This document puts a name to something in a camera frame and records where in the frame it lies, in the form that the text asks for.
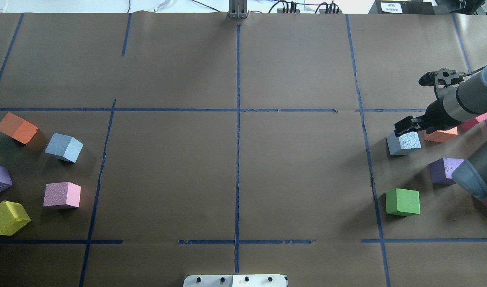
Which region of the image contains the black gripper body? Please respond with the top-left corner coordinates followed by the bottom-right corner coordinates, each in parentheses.
top-left (421, 100), bottom-right (453, 134)

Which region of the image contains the light blue block group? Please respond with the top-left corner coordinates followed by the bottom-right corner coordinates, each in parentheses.
top-left (44, 133), bottom-right (83, 163)
top-left (386, 132), bottom-right (422, 156)

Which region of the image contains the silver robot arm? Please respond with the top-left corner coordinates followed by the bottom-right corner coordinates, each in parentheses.
top-left (394, 65), bottom-right (487, 202)

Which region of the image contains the orange foam block right group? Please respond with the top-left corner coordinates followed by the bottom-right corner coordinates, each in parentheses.
top-left (423, 127), bottom-right (458, 143)

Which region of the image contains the orange foam block group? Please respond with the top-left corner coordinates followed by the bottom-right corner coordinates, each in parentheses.
top-left (423, 127), bottom-right (458, 143)
top-left (0, 112), bottom-right (38, 145)

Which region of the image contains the crimson foam block far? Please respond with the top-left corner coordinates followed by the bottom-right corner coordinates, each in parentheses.
top-left (460, 112), bottom-right (487, 130)

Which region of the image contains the purple foam block right group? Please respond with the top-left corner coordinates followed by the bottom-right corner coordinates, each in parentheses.
top-left (429, 157), bottom-right (464, 185)

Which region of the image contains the green foam block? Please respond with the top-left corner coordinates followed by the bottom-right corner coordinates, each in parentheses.
top-left (385, 188), bottom-right (421, 217)

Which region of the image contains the black power box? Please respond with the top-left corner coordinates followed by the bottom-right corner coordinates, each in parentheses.
top-left (368, 0), bottom-right (435, 15)

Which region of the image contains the pink foam block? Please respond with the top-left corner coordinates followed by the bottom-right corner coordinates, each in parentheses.
top-left (43, 182), bottom-right (81, 209)

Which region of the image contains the orange foam block left group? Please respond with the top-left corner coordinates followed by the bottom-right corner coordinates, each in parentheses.
top-left (0, 112), bottom-right (38, 145)

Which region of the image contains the yellow foam block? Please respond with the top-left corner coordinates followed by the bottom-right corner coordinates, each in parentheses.
top-left (0, 201), bottom-right (31, 236)

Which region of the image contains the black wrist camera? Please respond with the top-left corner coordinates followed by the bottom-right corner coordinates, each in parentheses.
top-left (418, 68), bottom-right (467, 87)

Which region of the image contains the aluminium frame post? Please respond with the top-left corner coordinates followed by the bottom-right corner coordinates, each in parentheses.
top-left (227, 0), bottom-right (248, 19)

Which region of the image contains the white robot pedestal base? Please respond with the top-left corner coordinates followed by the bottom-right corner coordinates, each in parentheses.
top-left (183, 274), bottom-right (289, 287)

